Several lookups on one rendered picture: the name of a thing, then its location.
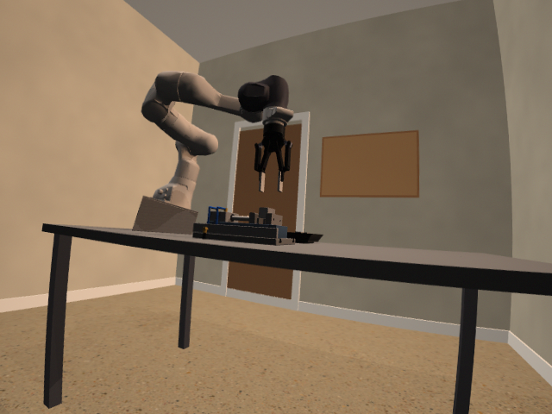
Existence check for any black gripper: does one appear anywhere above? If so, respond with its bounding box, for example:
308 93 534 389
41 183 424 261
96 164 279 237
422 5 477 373
254 122 292 192

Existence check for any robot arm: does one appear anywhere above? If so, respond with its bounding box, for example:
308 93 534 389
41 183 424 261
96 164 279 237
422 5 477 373
141 71 293 210

